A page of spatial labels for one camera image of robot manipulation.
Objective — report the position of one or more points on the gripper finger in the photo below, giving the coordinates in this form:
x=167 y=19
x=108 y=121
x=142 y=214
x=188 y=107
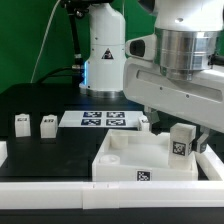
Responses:
x=152 y=116
x=203 y=139

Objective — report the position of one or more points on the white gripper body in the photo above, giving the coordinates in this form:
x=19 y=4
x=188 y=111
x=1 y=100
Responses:
x=200 y=101

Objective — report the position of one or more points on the white square tabletop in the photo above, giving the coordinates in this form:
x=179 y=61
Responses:
x=126 y=155

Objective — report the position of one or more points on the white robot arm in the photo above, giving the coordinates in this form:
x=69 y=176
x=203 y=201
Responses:
x=175 y=70

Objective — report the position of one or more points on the white marker sheet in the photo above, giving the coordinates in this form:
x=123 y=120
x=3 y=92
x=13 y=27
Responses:
x=108 y=119

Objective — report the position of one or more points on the white left fence piece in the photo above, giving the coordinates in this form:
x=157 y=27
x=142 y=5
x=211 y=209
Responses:
x=3 y=152

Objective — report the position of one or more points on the white right fence rail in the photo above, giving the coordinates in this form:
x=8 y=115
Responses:
x=211 y=164

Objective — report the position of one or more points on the white fence rail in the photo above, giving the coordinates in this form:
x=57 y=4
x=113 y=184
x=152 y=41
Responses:
x=211 y=164
x=110 y=195

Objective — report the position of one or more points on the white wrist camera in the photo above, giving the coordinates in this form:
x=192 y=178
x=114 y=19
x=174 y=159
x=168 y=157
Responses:
x=142 y=48

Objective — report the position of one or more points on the white front fence rail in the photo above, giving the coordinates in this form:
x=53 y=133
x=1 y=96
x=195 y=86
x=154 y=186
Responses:
x=110 y=195

